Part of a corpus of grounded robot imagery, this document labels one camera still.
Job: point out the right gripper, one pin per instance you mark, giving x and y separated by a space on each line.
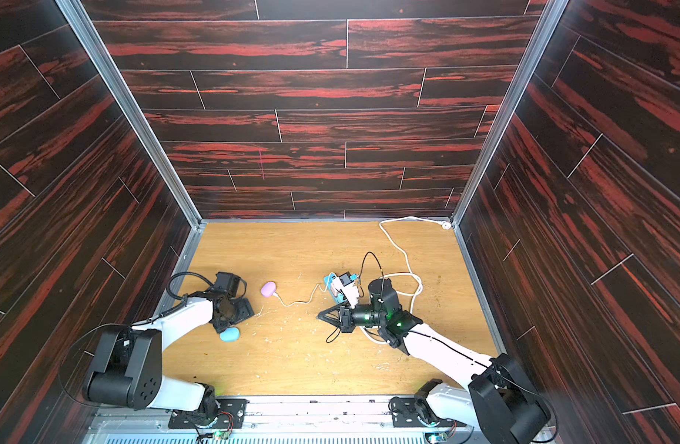
345 316

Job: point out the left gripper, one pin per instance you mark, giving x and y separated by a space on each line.
246 310

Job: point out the pink USB charger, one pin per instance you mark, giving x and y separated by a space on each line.
336 286

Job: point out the pink earbud case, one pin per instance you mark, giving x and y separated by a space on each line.
269 289

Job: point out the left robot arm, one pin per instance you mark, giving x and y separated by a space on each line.
127 369

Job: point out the teal power strip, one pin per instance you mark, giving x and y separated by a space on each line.
340 298

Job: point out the blue earbud case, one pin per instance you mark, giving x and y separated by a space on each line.
232 334

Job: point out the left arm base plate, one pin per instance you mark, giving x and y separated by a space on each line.
228 414

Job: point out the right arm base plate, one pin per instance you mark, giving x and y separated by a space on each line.
409 412

